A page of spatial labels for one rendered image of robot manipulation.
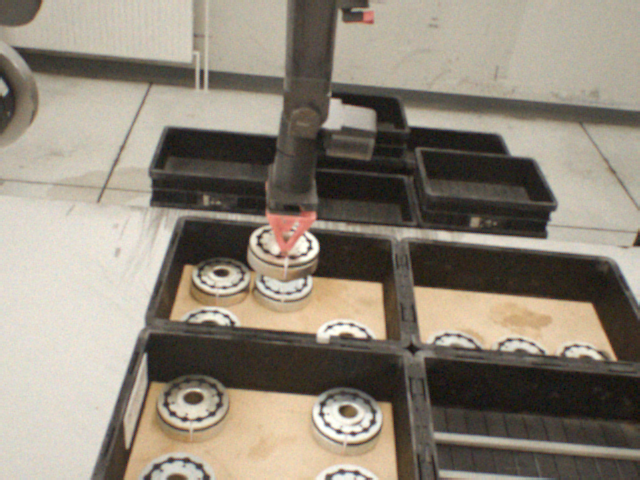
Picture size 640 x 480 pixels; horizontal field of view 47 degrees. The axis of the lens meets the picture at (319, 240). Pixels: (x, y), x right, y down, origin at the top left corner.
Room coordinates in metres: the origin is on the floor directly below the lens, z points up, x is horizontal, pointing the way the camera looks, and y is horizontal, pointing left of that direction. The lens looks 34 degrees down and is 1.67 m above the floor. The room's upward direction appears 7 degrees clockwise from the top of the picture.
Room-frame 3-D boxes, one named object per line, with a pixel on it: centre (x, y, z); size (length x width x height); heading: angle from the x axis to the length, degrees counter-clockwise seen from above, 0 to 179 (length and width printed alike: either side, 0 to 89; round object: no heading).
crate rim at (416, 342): (0.99, -0.35, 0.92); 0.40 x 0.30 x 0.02; 93
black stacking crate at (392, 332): (0.97, 0.05, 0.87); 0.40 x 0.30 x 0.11; 93
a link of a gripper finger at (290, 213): (0.89, 0.05, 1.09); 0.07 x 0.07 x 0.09; 8
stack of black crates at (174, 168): (1.98, 0.32, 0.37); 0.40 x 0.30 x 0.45; 95
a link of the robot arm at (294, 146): (0.90, 0.04, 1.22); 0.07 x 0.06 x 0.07; 96
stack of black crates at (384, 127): (2.41, -0.05, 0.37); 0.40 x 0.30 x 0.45; 95
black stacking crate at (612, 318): (0.99, -0.35, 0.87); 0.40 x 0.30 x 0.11; 93
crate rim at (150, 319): (0.97, 0.05, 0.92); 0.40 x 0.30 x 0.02; 93
